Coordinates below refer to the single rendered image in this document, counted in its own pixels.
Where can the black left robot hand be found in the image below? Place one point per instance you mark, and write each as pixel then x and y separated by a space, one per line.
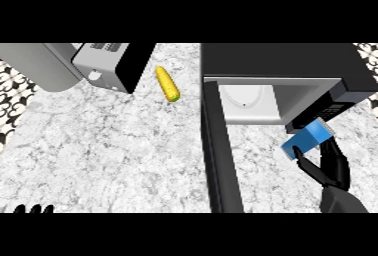
pixel 35 209

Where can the yellow corn cob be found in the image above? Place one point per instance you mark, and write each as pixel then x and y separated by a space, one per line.
pixel 168 84

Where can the dark grey microwave door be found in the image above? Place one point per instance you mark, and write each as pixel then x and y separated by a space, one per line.
pixel 221 150

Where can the blue milk carton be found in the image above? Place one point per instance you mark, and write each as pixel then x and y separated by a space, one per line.
pixel 308 139

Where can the black microwave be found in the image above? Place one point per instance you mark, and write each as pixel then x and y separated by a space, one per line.
pixel 296 73

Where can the large grey appliance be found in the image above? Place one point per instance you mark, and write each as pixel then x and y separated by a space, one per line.
pixel 39 65

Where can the grey and black toaster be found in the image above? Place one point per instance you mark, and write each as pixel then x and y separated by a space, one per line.
pixel 110 65

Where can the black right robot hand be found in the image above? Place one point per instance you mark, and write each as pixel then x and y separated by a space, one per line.
pixel 335 166

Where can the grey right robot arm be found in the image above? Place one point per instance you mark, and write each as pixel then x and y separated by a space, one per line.
pixel 340 201

